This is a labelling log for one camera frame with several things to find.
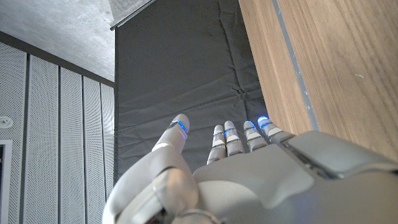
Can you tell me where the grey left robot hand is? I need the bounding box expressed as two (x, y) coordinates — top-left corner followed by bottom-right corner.
(101, 113), (398, 224)

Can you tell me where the black backdrop curtain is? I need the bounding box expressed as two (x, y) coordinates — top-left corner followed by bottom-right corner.
(113, 0), (270, 184)

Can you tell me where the white ceiling smoke detector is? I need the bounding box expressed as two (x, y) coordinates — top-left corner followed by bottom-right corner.
(0, 116), (14, 129)

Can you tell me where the silver backdrop top bar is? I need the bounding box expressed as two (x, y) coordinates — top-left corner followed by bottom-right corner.
(109, 0), (158, 31)

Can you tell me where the grey tape outline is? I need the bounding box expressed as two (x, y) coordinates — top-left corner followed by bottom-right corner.
(271, 0), (320, 131)

